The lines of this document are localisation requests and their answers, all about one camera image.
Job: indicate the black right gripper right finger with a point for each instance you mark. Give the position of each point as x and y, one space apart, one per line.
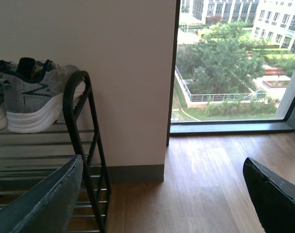
273 197

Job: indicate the black metal shoe rack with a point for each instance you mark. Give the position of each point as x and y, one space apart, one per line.
28 158

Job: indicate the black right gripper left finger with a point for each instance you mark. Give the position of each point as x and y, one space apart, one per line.
48 206

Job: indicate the dark window frame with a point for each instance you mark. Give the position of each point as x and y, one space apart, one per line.
234 67

